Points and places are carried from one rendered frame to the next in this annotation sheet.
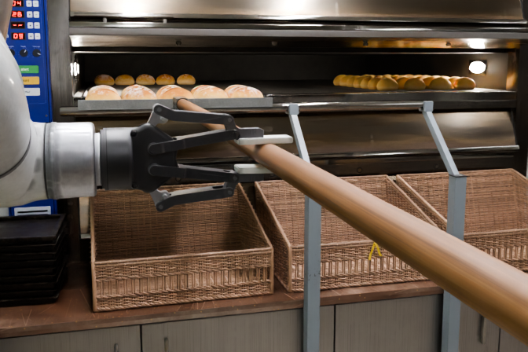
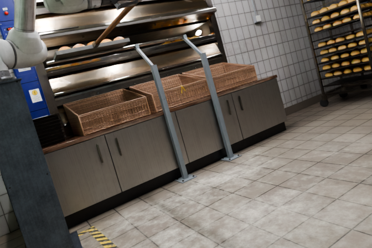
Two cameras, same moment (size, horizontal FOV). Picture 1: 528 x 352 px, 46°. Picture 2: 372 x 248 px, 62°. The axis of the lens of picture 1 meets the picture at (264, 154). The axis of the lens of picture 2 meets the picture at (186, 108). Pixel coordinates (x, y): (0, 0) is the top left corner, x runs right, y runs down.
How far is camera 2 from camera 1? 0.86 m
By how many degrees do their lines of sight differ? 15
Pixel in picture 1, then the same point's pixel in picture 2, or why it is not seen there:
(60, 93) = (39, 68)
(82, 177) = not seen: outside the picture
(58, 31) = not seen: hidden behind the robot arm
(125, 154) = not seen: outside the picture
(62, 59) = not seen: hidden behind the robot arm
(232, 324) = (139, 127)
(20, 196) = (81, 1)
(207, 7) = (90, 22)
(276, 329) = (156, 125)
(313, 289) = (165, 104)
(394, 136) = (176, 58)
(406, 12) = (166, 11)
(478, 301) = not seen: outside the picture
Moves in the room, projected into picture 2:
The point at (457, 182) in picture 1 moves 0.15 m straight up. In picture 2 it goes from (203, 55) to (198, 38)
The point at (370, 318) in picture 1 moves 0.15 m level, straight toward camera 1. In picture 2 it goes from (189, 114) to (191, 115)
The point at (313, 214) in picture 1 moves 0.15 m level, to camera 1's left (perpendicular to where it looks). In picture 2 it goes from (156, 76) to (138, 81)
